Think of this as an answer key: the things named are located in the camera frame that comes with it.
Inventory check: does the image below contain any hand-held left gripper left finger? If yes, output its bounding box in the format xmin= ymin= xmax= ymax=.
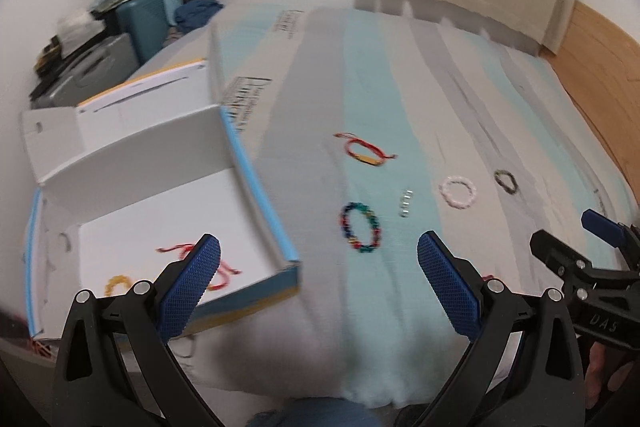
xmin=52 ymin=233 xmax=226 ymax=427

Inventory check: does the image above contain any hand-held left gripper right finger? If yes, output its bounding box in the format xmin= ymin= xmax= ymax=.
xmin=415 ymin=231 xmax=587 ymax=427

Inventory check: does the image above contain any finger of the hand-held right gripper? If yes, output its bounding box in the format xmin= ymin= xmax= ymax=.
xmin=581 ymin=209 xmax=640 ymax=269
xmin=530 ymin=229 xmax=640 ymax=353

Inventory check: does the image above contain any white blue yellow cardboard box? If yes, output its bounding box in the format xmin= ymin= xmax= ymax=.
xmin=20 ymin=24 xmax=305 ymax=343

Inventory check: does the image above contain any multicolour bead bracelet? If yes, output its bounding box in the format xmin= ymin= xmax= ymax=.
xmin=339 ymin=201 xmax=383 ymax=255

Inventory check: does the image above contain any white pink bead bracelet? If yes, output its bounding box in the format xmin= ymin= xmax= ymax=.
xmin=439 ymin=176 xmax=477 ymax=210

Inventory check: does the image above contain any red string bracelet gold plate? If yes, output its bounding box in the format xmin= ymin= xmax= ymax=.
xmin=334 ymin=132 xmax=401 ymax=168

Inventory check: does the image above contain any person's right hand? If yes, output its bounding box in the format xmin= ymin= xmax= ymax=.
xmin=586 ymin=341 xmax=636 ymax=408

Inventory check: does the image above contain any red mesh item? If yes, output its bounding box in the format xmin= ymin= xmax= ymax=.
xmin=27 ymin=339 xmax=56 ymax=360

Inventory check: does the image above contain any blue knit cloth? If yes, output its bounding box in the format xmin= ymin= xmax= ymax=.
xmin=250 ymin=394 xmax=381 ymax=427

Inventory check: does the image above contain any striped bed sheet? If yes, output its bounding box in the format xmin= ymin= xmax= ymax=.
xmin=30 ymin=4 xmax=636 ymax=408

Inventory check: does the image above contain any grey suitcase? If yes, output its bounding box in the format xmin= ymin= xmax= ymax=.
xmin=30 ymin=33 xmax=141 ymax=110

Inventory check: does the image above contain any teal suitcase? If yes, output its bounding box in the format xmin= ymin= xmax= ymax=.
xmin=116 ymin=0 xmax=183 ymax=65

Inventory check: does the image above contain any pile of blue clothes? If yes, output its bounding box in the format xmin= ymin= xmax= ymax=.
xmin=174 ymin=0 xmax=225 ymax=35

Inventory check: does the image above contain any white plastic bag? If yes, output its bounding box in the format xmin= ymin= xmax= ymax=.
xmin=57 ymin=8 xmax=106 ymax=40

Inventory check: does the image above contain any yellow bead bracelet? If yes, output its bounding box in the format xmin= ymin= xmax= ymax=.
xmin=103 ymin=275 xmax=133 ymax=299

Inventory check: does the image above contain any dark bead bracelet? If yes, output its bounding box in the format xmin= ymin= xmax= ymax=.
xmin=494 ymin=169 xmax=521 ymax=194

